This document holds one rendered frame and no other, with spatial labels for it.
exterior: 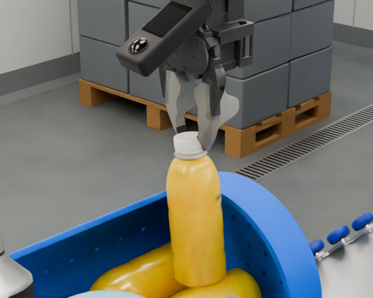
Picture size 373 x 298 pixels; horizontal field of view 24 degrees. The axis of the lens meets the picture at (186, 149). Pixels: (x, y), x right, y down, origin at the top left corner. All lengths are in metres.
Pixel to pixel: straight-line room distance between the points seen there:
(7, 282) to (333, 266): 1.08
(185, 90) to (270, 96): 3.33
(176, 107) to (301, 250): 0.24
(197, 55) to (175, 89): 0.07
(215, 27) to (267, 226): 0.26
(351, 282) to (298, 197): 2.40
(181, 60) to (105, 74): 3.82
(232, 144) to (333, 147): 0.53
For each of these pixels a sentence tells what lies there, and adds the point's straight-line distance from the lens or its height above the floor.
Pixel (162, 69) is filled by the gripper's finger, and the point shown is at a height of 1.40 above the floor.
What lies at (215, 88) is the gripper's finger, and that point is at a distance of 1.00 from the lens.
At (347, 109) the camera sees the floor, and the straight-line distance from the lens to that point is 5.02.
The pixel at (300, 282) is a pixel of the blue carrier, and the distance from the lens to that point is 1.11.
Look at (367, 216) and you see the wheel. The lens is 1.64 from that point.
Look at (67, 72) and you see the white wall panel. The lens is 5.47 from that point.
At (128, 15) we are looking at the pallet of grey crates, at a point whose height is 0.59.
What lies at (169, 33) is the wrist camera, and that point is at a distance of 0.96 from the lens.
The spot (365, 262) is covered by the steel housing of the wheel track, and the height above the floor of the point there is 0.93.
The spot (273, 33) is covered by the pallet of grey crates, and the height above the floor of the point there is 0.59.
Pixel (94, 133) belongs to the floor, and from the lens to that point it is 4.61.
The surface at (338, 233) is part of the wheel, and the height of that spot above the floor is 0.97.
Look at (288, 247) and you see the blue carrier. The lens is 1.10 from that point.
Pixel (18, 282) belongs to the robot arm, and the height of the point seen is 1.44.
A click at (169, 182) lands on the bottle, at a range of 1.06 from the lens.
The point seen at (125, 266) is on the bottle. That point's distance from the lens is 1.14.
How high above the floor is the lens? 1.72
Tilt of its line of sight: 23 degrees down
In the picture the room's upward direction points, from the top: straight up
